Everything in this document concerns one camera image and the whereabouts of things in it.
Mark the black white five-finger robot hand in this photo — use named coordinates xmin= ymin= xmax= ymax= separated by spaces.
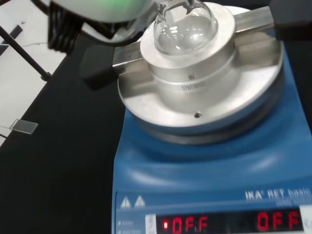
xmin=47 ymin=0 xmax=158 ymax=53

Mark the clear round-bottom glass flask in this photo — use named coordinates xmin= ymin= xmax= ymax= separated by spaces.
xmin=153 ymin=0 xmax=219 ymax=56

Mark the black tripod leg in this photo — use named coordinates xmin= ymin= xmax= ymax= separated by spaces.
xmin=0 ymin=24 xmax=52 ymax=81

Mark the clear plastic cloth clip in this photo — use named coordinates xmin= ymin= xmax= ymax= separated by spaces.
xmin=0 ymin=118 xmax=39 ymax=137

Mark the black cloth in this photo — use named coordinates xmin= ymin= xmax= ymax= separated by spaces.
xmin=0 ymin=36 xmax=147 ymax=234

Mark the silver heating block with handles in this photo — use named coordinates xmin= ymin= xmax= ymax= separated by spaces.
xmin=80 ymin=0 xmax=312 ymax=137

